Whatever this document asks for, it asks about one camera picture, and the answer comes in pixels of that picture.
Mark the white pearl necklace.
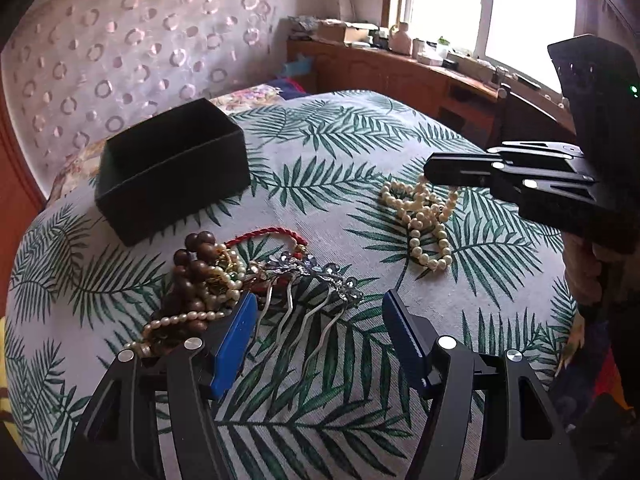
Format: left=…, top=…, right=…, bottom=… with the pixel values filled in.
left=380, top=179, right=460, bottom=273

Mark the brown wooden bead bracelet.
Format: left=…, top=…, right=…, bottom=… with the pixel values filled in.
left=158, top=231, right=222, bottom=340

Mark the small pearl strand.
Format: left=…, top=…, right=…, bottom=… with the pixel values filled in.
left=124, top=233, right=246, bottom=358

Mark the silver flower hair comb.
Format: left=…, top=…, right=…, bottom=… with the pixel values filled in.
left=250, top=252, right=363, bottom=362

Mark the red cord bracelet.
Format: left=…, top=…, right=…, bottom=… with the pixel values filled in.
left=224, top=225, right=309, bottom=261

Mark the black jewelry box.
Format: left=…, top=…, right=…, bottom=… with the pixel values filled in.
left=94, top=99, right=250, bottom=246

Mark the wooden side cabinet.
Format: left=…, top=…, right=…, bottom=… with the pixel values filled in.
left=286, top=39, right=576, bottom=148

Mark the palm leaf bedspread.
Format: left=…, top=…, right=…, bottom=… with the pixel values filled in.
left=5, top=91, right=576, bottom=479

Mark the white bottle on cabinet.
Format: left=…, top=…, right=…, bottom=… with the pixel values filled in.
left=388, top=22, right=412, bottom=56

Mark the yellow plush toy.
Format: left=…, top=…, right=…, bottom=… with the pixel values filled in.
left=0, top=316, right=24, bottom=451

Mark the window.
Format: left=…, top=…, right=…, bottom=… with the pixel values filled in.
left=392, top=0, right=577, bottom=93

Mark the cardboard box on cabinet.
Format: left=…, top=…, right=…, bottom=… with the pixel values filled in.
left=314, top=18, right=378, bottom=44

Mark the blue folded blanket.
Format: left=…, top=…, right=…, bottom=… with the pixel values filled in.
left=269, top=55, right=317, bottom=100

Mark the floral quilt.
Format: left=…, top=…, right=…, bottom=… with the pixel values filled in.
left=46, top=78, right=308, bottom=208

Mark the red wooden wardrobe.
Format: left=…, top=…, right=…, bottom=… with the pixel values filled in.
left=0, top=98, right=49, bottom=311

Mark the circle patterned curtain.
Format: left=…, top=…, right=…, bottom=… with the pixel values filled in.
left=1, top=0, right=337, bottom=194

